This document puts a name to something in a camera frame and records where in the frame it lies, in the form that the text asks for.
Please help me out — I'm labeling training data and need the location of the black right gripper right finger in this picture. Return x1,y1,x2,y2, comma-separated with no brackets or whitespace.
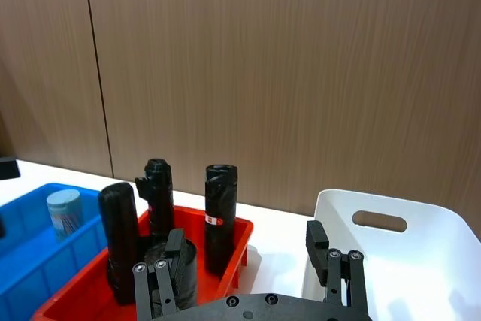
305,220,368,309

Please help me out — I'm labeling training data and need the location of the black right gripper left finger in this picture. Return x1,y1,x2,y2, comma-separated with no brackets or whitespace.
132,227,189,321

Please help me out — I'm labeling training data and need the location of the short black bag roll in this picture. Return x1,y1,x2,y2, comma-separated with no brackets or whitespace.
144,237,199,309

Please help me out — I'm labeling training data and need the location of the black bag roll ridged top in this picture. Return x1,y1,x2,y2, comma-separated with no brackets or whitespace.
135,158,175,240

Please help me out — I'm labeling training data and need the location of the smooth black bag roll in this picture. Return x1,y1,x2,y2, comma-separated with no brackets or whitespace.
98,182,141,306

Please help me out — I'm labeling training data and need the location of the red plastic bin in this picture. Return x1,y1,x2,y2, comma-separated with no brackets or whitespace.
32,204,254,321

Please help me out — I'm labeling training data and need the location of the black bag roll red label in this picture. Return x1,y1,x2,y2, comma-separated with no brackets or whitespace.
204,164,239,277

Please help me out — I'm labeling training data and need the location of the pale blue bag roll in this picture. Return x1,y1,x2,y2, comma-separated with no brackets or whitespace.
46,189,84,242

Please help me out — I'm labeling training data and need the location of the blue plastic bin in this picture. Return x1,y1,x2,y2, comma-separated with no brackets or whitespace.
0,182,110,321

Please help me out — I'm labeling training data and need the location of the black box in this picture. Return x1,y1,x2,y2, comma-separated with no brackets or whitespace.
0,156,21,181

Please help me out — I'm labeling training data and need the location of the white plastic bin with handle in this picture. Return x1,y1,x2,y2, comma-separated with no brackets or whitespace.
301,188,481,321

